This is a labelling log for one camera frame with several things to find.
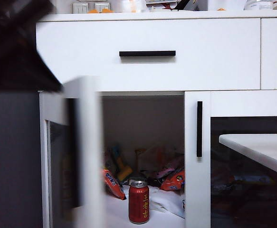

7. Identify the white side table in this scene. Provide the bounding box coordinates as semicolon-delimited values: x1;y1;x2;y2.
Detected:
219;133;277;179

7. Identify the white glass cabinet door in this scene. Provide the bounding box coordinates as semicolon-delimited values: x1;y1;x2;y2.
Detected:
39;76;103;228
184;91;277;228

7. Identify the black drawer handle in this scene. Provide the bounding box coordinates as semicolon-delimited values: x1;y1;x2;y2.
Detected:
119;50;176;57

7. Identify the black cabinet door handle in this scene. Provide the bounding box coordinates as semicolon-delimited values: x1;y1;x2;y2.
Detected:
196;101;203;158
67;98;82;207

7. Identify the crumpled white plastic bag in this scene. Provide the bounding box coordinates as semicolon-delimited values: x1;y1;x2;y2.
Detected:
150;186;185;219

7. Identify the red beverage can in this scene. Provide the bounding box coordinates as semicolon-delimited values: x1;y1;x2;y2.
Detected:
128;180;150;224

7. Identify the grey partition panel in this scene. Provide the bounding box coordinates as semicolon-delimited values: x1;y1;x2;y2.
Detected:
0;90;44;228

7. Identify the white wall switch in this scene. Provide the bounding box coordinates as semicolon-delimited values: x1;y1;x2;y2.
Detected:
72;2;89;14
94;2;110;12

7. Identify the white cabinet body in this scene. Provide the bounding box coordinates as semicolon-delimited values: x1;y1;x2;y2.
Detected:
35;10;277;228

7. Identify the black angled object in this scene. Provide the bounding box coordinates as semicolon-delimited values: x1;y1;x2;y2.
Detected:
163;0;191;12

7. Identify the orange snack bag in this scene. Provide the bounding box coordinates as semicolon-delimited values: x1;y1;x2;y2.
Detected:
161;168;185;192

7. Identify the orange snack packet blue print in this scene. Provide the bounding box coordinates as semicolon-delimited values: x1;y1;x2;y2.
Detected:
102;168;126;200

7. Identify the white drawer front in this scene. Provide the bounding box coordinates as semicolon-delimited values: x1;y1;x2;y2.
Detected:
261;18;277;90
36;19;261;92

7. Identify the clear plastic container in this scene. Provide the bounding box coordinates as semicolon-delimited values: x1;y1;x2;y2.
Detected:
244;0;274;11

